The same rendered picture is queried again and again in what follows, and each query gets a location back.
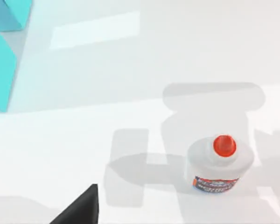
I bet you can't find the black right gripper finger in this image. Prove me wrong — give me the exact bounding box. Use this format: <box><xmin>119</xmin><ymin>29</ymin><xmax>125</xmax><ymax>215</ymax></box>
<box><xmin>49</xmin><ymin>183</ymin><xmax>99</xmax><ymax>224</ymax></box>

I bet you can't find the white bottle with red cap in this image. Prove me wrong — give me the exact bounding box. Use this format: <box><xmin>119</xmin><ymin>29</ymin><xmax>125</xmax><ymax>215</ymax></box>
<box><xmin>187</xmin><ymin>134</ymin><xmax>255</xmax><ymax>194</ymax></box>

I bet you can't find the light blue rack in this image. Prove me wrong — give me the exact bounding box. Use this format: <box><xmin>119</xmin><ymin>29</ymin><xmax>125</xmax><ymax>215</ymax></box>
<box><xmin>0</xmin><ymin>0</ymin><xmax>34</xmax><ymax>114</ymax></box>

